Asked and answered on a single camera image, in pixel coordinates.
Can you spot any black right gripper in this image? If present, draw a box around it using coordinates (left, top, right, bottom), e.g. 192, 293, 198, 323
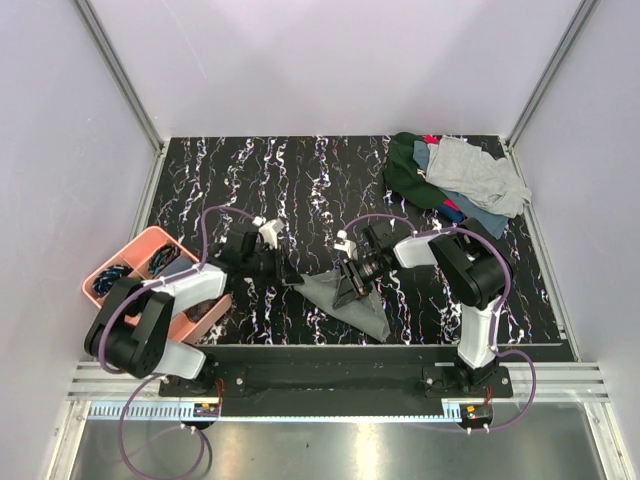
333, 251, 387, 310

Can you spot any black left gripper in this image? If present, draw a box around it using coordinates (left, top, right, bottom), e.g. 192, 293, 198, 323
242, 243, 304, 287

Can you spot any grey cloth napkin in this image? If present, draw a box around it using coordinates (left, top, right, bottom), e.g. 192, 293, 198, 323
294, 270, 390, 342

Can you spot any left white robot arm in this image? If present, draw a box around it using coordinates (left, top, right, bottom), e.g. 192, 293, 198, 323
84, 217, 303, 396

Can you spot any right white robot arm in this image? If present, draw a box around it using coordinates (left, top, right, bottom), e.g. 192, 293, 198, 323
332, 215, 513, 397

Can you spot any grey blue folded cloth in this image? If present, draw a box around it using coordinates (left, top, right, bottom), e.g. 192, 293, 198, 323
160, 256, 194, 277

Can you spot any dark brown rolled item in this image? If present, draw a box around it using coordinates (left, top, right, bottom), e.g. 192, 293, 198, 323
185, 301, 213, 323

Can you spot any dark green garment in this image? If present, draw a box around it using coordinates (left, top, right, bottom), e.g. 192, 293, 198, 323
383, 132, 447, 210

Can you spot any pink compartment tray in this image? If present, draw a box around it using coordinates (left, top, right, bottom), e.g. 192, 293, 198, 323
82, 226, 232, 344

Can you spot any blue garment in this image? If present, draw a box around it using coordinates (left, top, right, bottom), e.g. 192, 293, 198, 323
412, 140, 508, 239

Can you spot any light grey shirt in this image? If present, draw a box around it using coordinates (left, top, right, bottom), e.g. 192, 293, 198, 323
426, 137, 532, 218

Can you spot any blue patterned rolled sock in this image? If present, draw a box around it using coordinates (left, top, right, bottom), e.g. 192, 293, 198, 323
92, 264, 133, 298

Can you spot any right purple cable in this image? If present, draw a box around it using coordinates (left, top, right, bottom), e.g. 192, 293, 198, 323
342, 213, 537, 432

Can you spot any purple cable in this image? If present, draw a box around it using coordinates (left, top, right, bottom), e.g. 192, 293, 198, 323
97, 204, 261, 479
342, 213, 537, 432

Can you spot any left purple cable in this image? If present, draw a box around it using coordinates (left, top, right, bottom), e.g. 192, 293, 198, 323
97, 204, 261, 479

